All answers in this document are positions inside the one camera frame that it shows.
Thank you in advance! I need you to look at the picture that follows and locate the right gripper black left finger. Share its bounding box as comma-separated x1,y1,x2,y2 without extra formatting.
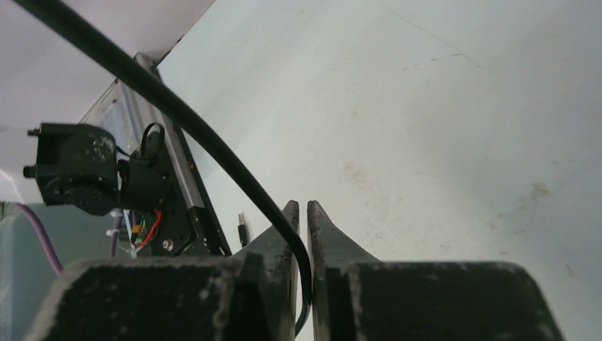
26,227,297,340

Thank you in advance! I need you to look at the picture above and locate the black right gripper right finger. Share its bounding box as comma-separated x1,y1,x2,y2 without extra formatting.
307,200,563,340

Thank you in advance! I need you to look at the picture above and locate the black cable of blue headset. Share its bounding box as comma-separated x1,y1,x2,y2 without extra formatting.
11,0,314,337

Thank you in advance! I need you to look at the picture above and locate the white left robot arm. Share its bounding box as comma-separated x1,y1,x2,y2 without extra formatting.
23,122,168,216

